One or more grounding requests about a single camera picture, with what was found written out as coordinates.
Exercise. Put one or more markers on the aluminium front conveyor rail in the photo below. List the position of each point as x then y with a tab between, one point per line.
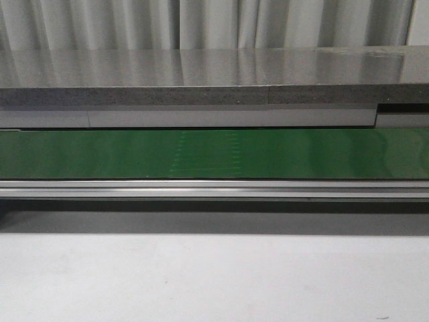
264	189

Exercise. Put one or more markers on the white pleated curtain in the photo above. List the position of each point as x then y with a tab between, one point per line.
130	25

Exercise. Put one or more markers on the grey stone slab bench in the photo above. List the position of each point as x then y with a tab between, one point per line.
375	74

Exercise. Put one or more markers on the green conveyor belt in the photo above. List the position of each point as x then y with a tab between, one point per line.
215	153

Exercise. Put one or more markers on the grey rear conveyor rail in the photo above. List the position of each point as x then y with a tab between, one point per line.
388	115

